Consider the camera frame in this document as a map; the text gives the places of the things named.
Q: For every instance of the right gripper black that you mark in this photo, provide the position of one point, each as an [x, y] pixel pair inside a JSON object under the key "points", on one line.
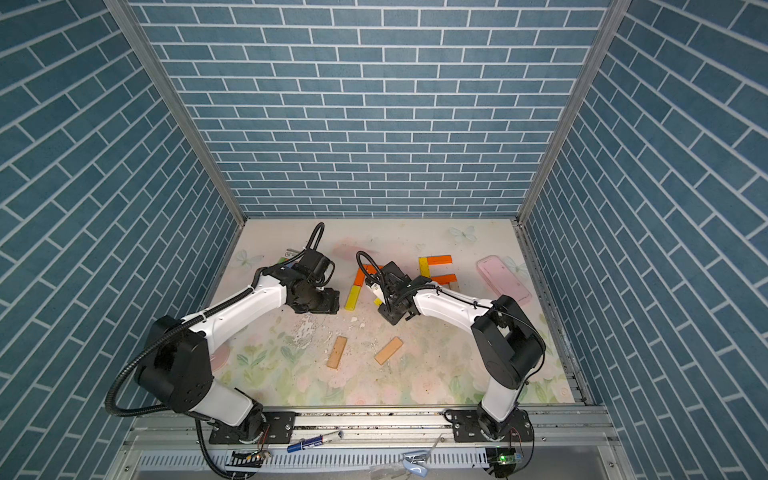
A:
{"points": [[390, 317]]}

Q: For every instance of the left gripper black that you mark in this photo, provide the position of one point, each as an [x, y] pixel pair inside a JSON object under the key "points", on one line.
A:
{"points": [[331, 304]]}

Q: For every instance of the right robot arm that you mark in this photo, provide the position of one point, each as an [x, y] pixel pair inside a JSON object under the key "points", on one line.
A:
{"points": [[510, 347]]}

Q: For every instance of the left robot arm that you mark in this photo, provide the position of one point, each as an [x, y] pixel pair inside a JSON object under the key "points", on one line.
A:
{"points": [[179, 372]]}

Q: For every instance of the chalk box coloured sticks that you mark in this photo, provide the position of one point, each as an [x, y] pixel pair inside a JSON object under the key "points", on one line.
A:
{"points": [[289, 253]]}

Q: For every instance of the pink eraser box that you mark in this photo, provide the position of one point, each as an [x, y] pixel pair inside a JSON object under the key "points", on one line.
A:
{"points": [[501, 280]]}

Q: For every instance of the clear tape scraps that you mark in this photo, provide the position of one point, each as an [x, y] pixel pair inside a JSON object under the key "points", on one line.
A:
{"points": [[411, 465]]}

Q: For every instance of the small circuit board green led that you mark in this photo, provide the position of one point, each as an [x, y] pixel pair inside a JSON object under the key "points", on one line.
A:
{"points": [[502, 462]]}

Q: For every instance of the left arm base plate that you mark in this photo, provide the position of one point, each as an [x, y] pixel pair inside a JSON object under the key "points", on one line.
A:
{"points": [[258, 428]]}

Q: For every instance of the blue handled screwdriver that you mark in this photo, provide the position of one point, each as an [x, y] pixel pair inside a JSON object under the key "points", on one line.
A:
{"points": [[315, 441]]}

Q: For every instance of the wire connector bundle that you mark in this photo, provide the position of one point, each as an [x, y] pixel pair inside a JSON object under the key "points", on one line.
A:
{"points": [[248, 459]]}

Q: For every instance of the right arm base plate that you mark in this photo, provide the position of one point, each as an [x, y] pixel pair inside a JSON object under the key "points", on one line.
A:
{"points": [[476, 425]]}

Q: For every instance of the aluminium front rail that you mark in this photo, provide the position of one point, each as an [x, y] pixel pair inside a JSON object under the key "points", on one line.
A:
{"points": [[389, 426]]}

